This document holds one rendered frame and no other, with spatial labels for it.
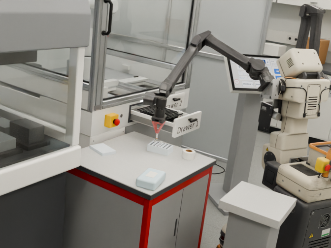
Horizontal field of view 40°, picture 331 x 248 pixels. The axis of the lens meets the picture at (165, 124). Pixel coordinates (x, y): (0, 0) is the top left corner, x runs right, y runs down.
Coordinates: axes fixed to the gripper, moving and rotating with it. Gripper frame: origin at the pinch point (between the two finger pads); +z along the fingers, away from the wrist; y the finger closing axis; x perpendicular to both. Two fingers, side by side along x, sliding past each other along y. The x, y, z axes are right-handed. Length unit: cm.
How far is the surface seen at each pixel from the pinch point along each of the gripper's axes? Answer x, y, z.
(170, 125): 4.7, -10.2, -1.7
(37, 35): -32, 79, -55
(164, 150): 6.9, 7.1, 7.1
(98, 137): -31.9, 6.4, 8.2
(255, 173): 59, -183, 84
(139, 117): -16.3, -17.5, -0.5
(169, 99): -8, -56, -5
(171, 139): -5, -68, 27
